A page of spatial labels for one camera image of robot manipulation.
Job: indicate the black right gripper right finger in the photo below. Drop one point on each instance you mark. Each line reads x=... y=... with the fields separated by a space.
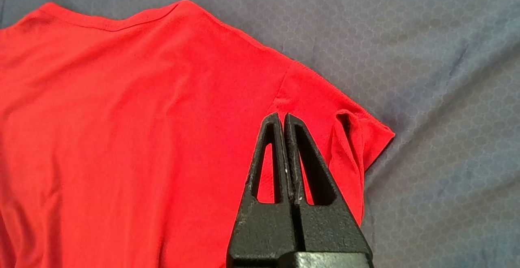
x=329 y=231

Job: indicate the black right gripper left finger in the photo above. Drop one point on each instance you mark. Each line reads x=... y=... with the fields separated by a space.
x=264 y=231

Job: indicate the red t-shirt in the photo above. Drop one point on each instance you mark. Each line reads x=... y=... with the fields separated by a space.
x=122 y=138

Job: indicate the blue-grey bed sheet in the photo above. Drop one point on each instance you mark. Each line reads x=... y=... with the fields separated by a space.
x=426 y=77

